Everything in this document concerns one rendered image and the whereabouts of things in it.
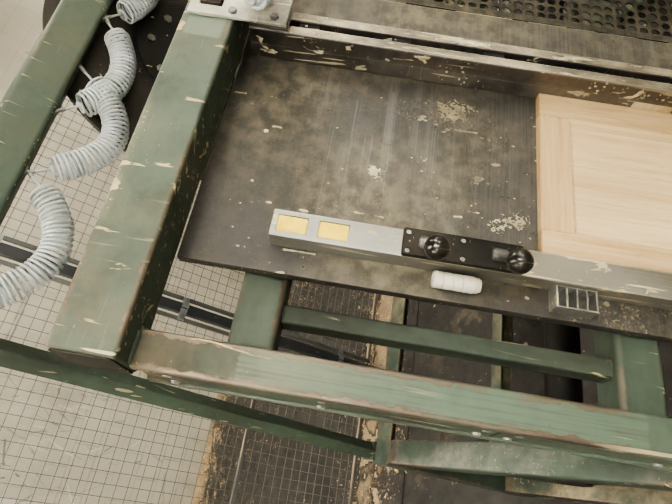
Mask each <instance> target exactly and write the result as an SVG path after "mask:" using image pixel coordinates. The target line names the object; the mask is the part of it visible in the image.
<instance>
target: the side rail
mask: <svg viewBox="0 0 672 504"><path fill-rule="evenodd" d="M141 330H142V333H141V337H140V339H139V342H138V346H137V349H136V351H135V354H134V358H133V361H132V363H131V364H129V367H130V368H131V369H133V370H138V371H142V372H144V373H145V374H147V379H148V380H149V381H150V382H156V383H161V384H167V385H173V386H179V387H185V388H190V389H196V390H202V391H208V392H213V393H219V394H225V395H231V396H237V397H242V398H248V399H254V400H260V401H266V402H271V403H277V404H283V405H289V406H294V407H300V408H306V409H312V410H318V411H323V412H329V413H335V414H341V415H346V416H352V417H358V418H364V419H370V420H375V421H381V422H387V423H393V424H399V425H404V426H410V427H416V428H422V429H427V430H433V431H439V432H445V433H451V434H456V435H462V436H468V437H474V438H480V439H485V440H491V441H497V442H503V443H508V444H514V445H520V446H526V447H532V448H537V449H543V450H549V451H555V452H560V453H566V454H572V455H578V456H584V457H589V458H595V459H601V460H607V461H613V462H618V463H624V464H630V465H636V466H641V467H647V468H653V469H659V470H665V471H670V472H672V418H668V417H662V416H656V415H650V414H645V413H639V412H633V411H627V410H621V409H615V408H609V407H603V406H598V405H592V404H586V403H580V402H574V401H568V400H562V399H556V398H551V397H545V396H539V395H533V394H527V393H521V392H515V391H509V390H504V389H498V388H492V387H486V386H480V385H474V384H468V383H462V382H457V381H451V380H445V379H439V378H433V377H427V376H421V375H415V374H410V373H404V372H398V371H392V370H386V369H380V368H374V367H368V366H362V365H357V364H351V363H345V362H339V361H333V360H327V359H321V358H315V357H310V356H304V355H298V354H292V353H286V352H280V351H274V350H268V349H263V348H257V347H251V346H245V345H239V344H233V343H227V342H221V341H216V340H210V339H204V338H198V337H192V336H186V335H180V334H174V333H169V332H163V331H157V330H151V329H145V328H143V329H141Z"/></svg>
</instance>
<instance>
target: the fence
mask: <svg viewBox="0 0 672 504"><path fill-rule="evenodd" d="M279 215H284V216H290V217H297V218H303V219H308V226H307V231H306V235H302V234H296V233H290V232H284V231H278V230H276V227H277V222H278V218H279ZM320 222H327V223H333V224H339V225H346V226H349V233H348V239H347V242H345V241H339V240H333V239H327V238H321V237H317V235H318V230H319V225H320ZM402 238H403V229H397V228H391V227H385V226H379V225H373V224H367V223H360V222H354V221H348V220H342V219H336V218H330V217H324V216H317V215H311V214H305V213H299V212H293V211H287V210H280V209H275V210H274V214H273V218H272V222H271V226H270V230H269V239H270V244H271V245H277V246H283V247H289V248H295V249H301V250H307V251H314V252H320V253H326V254H332V255H338V256H344V257H350V258H356V259H362V260H368V261H374V262H380V263H386V264H393V265H399V266H405V267H411V268H417V269H423V270H429V271H434V270H438V271H443V272H450V273H456V274H462V275H468V276H474V277H477V278H480V279H484V280H490V281H496V282H502V283H508V284H514V285H520V286H526V287H532V288H538V289H544V290H550V289H551V288H552V287H554V286H555V285H562V286H568V287H574V288H580V289H586V290H592V291H598V298H599V299H605V300H611V301H617V302H623V303H630V304H636V305H642V306H648V307H654V308H660V309H666V310H672V273H668V272H662V271H656V270H649V269H643V268H637V267H631V266H625V265H619V264H612V263H606V262H600V261H594V260H588V259H582V258H576V257H569V256H563V255H557V254H551V253H545V252H539V251H533V250H529V251H530V252H531V253H532V254H533V256H534V259H535V263H534V266H533V268H532V269H531V270H530V271H529V272H528V273H526V274H521V275H518V274H512V273H505V272H499V271H493V270H487V269H481V268H475V267H469V266H463V265H457V264H451V263H444V262H438V261H432V260H426V259H420V258H414V257H408V256H402V255H401V247H402Z"/></svg>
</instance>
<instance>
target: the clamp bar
mask: <svg viewBox="0 0 672 504"><path fill-rule="evenodd" d="M187 12H188V13H193V14H198V15H205V16H211V17H218V18H226V19H232V20H239V21H245V22H249V25H250V26H249V31H250V39H251V48H252V54H253V55H260V56H266V57H273V58H279V59H286V60H292V61H299V62H305V63H311V64H318V65H324V66H331V67H337V68H344V69H350V70H357V71H363V72H370V73H376V74H383V75H389V76H395V77H402V78H408V79H415V80H421V81H428V82H434V83H441V84H447V85H454V86H460V87H467V88H473V89H479V90H486V91H492V92H499V93H505V94H512V95H518V96H525V97H531V98H537V96H538V94H539V93H541V94H548V95H554V96H561V97H567V98H573V99H580V100H586V101H593V102H599V103H606V104H612V105H619V106H625V107H631V105H632V104H633V103H634V102H641V103H648V104H654V105H661V106H667V107H672V70H669V69H663V68H656V67H650V66H643V65H637V64H630V63H623V62H617V61H610V60H604V59H597V58H591V57H584V56H577V55H571V54H564V53H558V52H551V51H545V50H538V49H531V48H525V47H518V46H512V45H505V44H499V43H492V42H485V41H479V40H472V39H466V38H459V37H453V36H446V35H439V34H433V33H426V32H420V31H413V30H407V29H400V28H393V27H387V26H380V25H374V24H367V23H361V22H354V21H347V20H341V19H334V18H328V17H321V16H315V15H308V14H301V13H293V0H273V1H272V3H270V5H269V6H268V7H266V8H265V9H264V10H260V11H257V10H254V9H252V8H250V7H249V6H248V5H247V4H246V3H245V2H244V1H243V0H224V3H223V6H215V5H209V4H202V3H201V2H200V0H191V1H190V3H189V6H188V8H187Z"/></svg>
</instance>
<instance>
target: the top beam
mask: <svg viewBox="0 0 672 504"><path fill-rule="evenodd" d="M190 1H191V0H189V1H188V3H187V6H186V8H185V11H184V13H183V15H182V18H181V20H180V23H179V25H178V27H177V30H176V32H175V35H174V37H173V39H172V42H171V44H170V47H169V49H168V51H167V54H166V56H165V59H164V61H163V63H162V66H161V68H160V71H159V73H158V75H157V78H156V80H155V83H154V85H153V87H152V90H151V92H150V95H149V97H148V99H147V102H146V104H145V107H144V109H143V111H142V114H141V116H140V119H139V121H138V123H137V126H136V128H135V131H134V133H133V135H132V138H131V140H130V143H129V145H128V147H127V150H126V152H125V154H124V157H123V159H122V162H121V164H120V166H119V169H118V171H117V174H116V176H115V178H114V181H113V183H112V186H111V188H110V190H109V193H108V195H107V198H106V200H105V202H104V205H103V207H102V210H101V212H100V214H99V217H98V219H97V222H96V224H95V226H94V229H93V231H92V234H91V236H90V238H89V241H88V243H87V246H86V248H85V250H84V253H83V255H82V258H81V260H80V262H79V265H78V267H77V270H76V272H75V274H74V277H73V279H72V282H71V284H70V286H69V289H68V291H67V294H66V296H65V298H64V301H63V303H62V306H61V308H60V310H59V313H58V315H57V318H56V320H55V322H54V325H53V327H52V329H51V332H50V334H49V337H48V339H47V341H46V346H47V347H48V348H49V349H48V351H50V352H52V353H54V354H56V355H57V356H59V357H61V358H63V359H65V360H67V361H69V362H71V363H72V364H75V365H79V366H85V367H90V368H96V369H102V370H108V371H113V372H119V373H125V374H133V372H136V371H137V370H133V369H131V368H130V367H129V364H128V363H127V362H128V358H129V355H130V352H131V349H132V346H133V343H134V341H135V337H136V335H137V332H138V329H139V330H141V328H142V326H144V327H145V328H146V329H151V328H152V325H153V322H154V319H155V315H156V312H157V309H158V306H159V303H160V300H161V297H162V294H163V291H164V288H165V285H166V282H167V279H168V276H169V273H170V270H171V267H172V264H173V261H174V258H175V255H176V252H177V249H178V246H179V243H180V240H181V236H182V233H183V230H184V227H185V224H186V221H187V218H188V215H189V212H190V209H191V206H192V203H193V200H194V197H195V194H196V191H197V188H198V185H199V182H200V179H201V176H202V173H203V170H204V167H205V164H206V161H207V157H208V154H209V151H210V148H211V145H212V142H213V139H214V136H215V133H216V130H217V127H218V124H219V121H220V118H221V115H222V112H223V109H224V106H225V103H226V100H227V97H228V94H229V91H230V88H231V85H232V81H233V78H234V75H235V72H236V69H237V66H238V63H239V60H240V57H241V54H242V51H243V48H244V45H245V42H246V39H247V36H248V33H249V26H250V25H249V22H245V21H239V20H232V19H226V18H218V17H211V16H205V15H198V14H193V13H188V12H187V8H188V6H189V3H190Z"/></svg>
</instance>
